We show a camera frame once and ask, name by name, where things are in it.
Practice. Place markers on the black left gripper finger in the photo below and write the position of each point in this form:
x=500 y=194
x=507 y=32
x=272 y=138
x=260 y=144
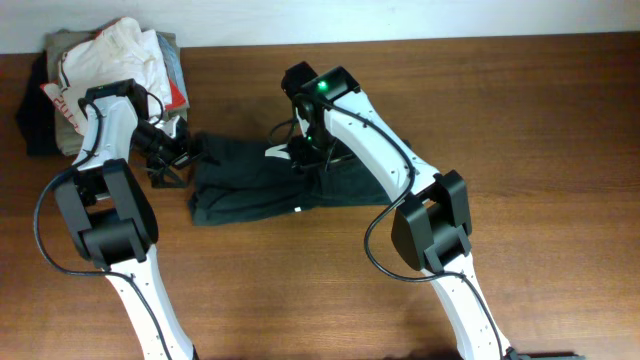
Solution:
x=164 y=178
x=201 y=152

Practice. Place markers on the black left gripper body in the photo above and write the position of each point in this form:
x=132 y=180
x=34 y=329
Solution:
x=150 y=141

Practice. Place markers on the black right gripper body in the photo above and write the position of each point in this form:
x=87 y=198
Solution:
x=319 y=146

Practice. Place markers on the dark green t-shirt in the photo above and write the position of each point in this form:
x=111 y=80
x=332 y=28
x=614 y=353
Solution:
x=255 y=181

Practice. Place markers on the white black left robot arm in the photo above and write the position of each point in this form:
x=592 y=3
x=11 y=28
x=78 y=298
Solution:
x=110 y=220

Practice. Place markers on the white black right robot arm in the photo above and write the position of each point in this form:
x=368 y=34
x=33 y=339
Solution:
x=431 y=214

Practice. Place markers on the olive grey folded garment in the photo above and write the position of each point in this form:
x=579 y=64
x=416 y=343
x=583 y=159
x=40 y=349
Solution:
x=67 y=140

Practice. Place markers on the blue denim folded garment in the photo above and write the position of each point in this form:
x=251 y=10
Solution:
x=171 y=56

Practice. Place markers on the black folded garment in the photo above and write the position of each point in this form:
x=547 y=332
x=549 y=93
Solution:
x=35 y=116

